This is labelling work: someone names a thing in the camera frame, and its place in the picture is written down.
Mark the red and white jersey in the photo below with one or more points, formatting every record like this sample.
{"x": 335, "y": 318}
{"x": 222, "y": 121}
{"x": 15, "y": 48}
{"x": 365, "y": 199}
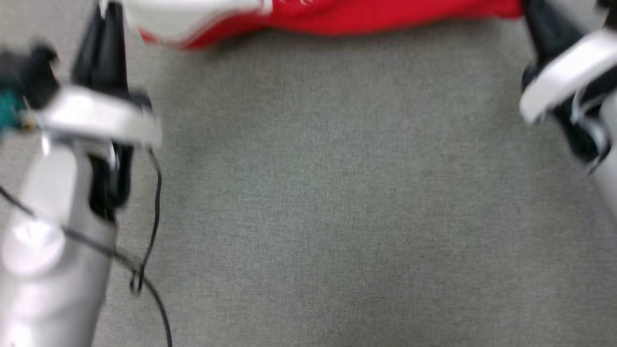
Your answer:
{"x": 385, "y": 14}

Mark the grey fabric sofa seat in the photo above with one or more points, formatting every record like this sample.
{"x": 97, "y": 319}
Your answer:
{"x": 337, "y": 193}

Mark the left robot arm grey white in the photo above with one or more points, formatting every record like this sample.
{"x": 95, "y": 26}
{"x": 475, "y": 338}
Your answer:
{"x": 48, "y": 270}

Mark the teal left gripper connector plug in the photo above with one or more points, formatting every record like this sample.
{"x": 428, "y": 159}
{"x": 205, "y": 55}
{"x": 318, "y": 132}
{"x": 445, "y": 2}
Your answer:
{"x": 9, "y": 111}

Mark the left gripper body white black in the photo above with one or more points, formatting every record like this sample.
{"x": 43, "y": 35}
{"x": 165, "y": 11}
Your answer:
{"x": 96, "y": 115}

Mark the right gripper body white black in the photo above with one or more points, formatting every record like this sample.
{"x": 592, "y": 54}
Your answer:
{"x": 564, "y": 77}

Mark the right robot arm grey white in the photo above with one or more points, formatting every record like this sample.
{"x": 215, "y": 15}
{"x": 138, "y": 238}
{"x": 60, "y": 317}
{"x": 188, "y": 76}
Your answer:
{"x": 610, "y": 159}

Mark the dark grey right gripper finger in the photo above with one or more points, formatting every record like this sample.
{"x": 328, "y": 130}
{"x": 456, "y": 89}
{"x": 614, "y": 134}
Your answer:
{"x": 549, "y": 29}

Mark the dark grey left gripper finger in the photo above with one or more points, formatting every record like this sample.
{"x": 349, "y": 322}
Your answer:
{"x": 103, "y": 53}

